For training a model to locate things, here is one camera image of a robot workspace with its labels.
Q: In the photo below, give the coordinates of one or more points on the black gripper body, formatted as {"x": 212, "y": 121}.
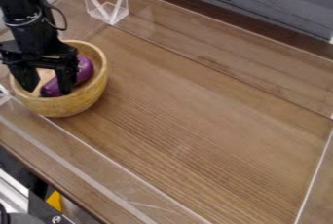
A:
{"x": 37, "y": 47}

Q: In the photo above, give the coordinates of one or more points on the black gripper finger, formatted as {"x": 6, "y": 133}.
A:
{"x": 66, "y": 74}
{"x": 26, "y": 76}

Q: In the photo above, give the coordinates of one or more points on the purple toy eggplant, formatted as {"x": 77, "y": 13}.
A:
{"x": 51, "y": 89}

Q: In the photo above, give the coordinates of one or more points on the brown wooden bowl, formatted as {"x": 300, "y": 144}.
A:
{"x": 85, "y": 94}

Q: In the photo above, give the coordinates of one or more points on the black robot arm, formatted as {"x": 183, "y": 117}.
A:
{"x": 25, "y": 10}

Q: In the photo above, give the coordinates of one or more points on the yellow black device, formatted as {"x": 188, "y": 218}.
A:
{"x": 49, "y": 210}

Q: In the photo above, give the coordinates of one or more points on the clear acrylic corner bracket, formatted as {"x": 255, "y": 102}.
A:
{"x": 109, "y": 12}

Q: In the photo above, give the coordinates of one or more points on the clear acrylic tray wall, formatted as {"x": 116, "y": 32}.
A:
{"x": 100, "y": 184}

